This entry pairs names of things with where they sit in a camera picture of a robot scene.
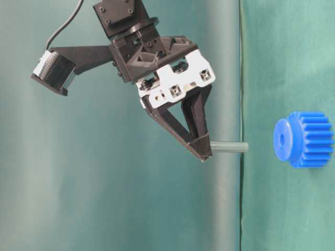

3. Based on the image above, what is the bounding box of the black camera cable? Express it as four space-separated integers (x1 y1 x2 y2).
44 0 85 51

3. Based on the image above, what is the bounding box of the small blue plastic gear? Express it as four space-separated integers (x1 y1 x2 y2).
273 111 334 168

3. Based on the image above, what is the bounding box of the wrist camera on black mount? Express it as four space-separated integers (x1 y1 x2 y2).
31 45 114 96

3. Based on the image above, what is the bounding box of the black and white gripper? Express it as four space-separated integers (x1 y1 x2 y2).
110 25 216 160

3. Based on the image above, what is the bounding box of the grey metal shaft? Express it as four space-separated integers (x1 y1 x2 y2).
210 141 249 153

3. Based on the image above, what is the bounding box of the green table mat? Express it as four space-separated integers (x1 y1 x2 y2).
240 1 334 250

